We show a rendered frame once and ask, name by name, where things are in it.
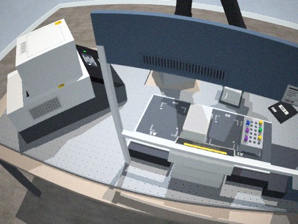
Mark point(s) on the white benchtop lab instrument with lid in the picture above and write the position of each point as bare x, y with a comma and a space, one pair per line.
57, 82

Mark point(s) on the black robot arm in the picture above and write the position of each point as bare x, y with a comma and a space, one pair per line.
231, 9

